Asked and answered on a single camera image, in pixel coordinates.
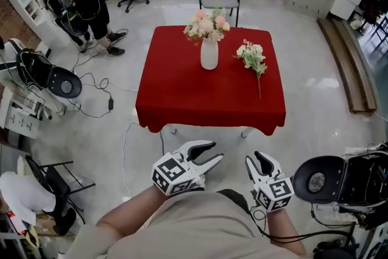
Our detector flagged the red tablecloth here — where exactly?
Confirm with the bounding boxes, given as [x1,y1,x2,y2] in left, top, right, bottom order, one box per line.
[135,25,287,136]

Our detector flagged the white flower bouquet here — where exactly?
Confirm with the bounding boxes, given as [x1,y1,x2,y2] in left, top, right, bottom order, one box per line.
[232,38,269,99]

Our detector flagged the wooden step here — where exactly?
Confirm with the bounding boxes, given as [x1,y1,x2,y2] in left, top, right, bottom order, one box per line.
[316,17,378,115]

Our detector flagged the person's right forearm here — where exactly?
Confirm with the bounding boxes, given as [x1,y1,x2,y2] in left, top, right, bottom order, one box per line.
[264,208,307,256]

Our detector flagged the pink flower bouquet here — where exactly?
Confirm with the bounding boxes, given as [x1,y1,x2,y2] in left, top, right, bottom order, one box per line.
[182,8,231,46]

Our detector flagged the white vase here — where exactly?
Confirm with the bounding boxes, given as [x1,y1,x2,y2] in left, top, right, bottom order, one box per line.
[200,37,219,71]

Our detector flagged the black backpack rig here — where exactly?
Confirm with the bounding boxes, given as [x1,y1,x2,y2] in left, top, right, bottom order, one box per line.
[15,50,83,99]
[293,148,388,215]

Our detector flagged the person's left forearm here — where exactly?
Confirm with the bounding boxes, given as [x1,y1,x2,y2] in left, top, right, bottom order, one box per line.
[95,184,170,241]

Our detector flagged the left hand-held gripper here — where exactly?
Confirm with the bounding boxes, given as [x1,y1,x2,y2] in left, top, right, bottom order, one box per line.
[150,140,225,198]

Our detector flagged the black harness strap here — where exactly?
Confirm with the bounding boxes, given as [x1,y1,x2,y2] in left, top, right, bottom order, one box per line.
[215,189,254,218]

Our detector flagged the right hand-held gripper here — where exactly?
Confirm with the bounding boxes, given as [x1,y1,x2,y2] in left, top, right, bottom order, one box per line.
[244,150,295,213]

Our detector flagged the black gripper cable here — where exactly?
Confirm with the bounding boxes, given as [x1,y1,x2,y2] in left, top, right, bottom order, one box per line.
[250,206,357,248]

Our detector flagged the person's beige shirt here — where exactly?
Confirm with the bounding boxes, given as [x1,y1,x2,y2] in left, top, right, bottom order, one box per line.
[65,189,307,259]

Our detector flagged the black folding chair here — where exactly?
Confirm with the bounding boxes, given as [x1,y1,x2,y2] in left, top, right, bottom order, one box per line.
[25,154,96,236]

